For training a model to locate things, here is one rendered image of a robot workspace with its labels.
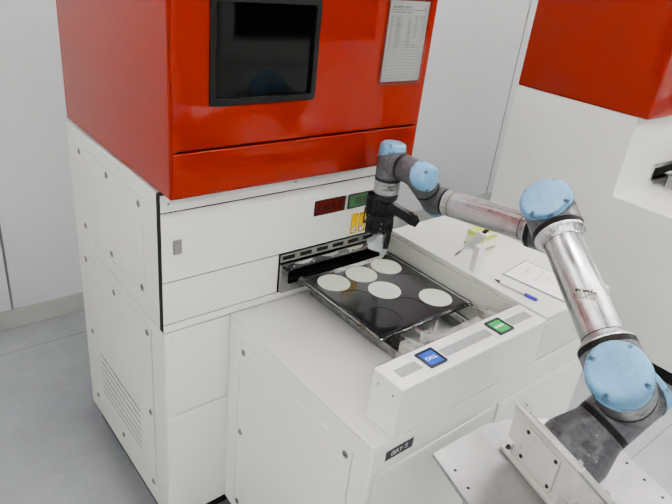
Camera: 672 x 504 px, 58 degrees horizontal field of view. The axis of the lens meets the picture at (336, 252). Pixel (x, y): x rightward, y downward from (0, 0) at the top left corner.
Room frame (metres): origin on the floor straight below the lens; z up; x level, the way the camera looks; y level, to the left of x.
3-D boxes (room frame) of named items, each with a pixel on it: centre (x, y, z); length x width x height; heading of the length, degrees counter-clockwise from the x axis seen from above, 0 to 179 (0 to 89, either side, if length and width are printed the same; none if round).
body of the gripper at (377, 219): (1.65, -0.12, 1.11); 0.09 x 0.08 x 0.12; 96
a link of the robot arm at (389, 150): (1.65, -0.13, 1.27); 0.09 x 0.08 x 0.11; 43
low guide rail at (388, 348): (1.44, -0.11, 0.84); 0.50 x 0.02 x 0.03; 42
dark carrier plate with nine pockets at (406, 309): (1.57, -0.16, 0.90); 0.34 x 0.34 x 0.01; 42
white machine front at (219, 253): (1.61, 0.14, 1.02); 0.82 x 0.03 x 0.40; 132
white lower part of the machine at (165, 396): (1.86, 0.36, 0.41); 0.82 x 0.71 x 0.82; 132
